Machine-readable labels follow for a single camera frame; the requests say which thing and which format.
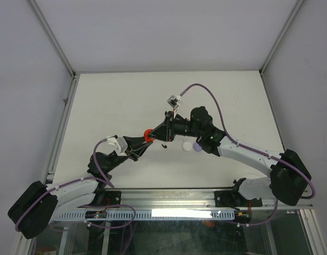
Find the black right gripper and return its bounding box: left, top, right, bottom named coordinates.
left=148, top=112, right=203, bottom=142

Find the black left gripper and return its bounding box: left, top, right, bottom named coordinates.
left=105, top=136, right=152, bottom=173

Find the orange earbud charging case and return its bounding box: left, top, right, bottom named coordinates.
left=143, top=129, right=155, bottom=142

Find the white earbud charging case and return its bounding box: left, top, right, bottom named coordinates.
left=182, top=141, right=193, bottom=152

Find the purple earbud charging case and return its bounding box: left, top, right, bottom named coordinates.
left=193, top=142, right=202, bottom=152

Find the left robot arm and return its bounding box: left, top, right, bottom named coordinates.
left=7, top=135, right=153, bottom=239

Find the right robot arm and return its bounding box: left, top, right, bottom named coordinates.
left=146, top=106, right=311, bottom=206

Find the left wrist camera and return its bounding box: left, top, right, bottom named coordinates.
left=106, top=135, right=128, bottom=156

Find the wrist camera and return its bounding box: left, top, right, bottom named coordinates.
left=167, top=95, right=182, bottom=117
left=106, top=135, right=128, bottom=156

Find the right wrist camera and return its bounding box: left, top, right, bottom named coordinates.
left=167, top=95, right=182, bottom=117

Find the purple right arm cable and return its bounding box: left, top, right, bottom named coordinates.
left=179, top=83, right=317, bottom=199

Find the aluminium mounting rail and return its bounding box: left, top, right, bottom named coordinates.
left=104, top=189, right=313, bottom=210

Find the white slotted cable duct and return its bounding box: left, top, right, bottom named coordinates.
left=55, top=209, right=235, bottom=222

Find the aluminium enclosure frame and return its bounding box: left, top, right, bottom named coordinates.
left=9, top=0, right=327, bottom=255

